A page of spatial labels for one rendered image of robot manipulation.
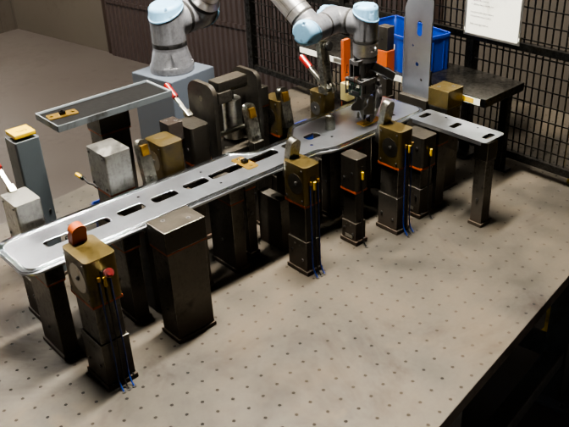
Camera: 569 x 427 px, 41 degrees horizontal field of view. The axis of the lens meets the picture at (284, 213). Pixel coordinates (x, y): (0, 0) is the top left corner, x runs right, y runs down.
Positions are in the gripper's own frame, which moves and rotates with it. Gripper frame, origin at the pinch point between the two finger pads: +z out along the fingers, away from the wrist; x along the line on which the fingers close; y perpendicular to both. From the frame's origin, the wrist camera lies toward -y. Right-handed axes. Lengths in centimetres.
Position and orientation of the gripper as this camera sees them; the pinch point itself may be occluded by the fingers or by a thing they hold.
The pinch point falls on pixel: (368, 115)
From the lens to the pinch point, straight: 242.4
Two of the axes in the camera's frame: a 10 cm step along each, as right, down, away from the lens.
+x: 6.6, 3.5, -6.6
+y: -7.5, 3.5, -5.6
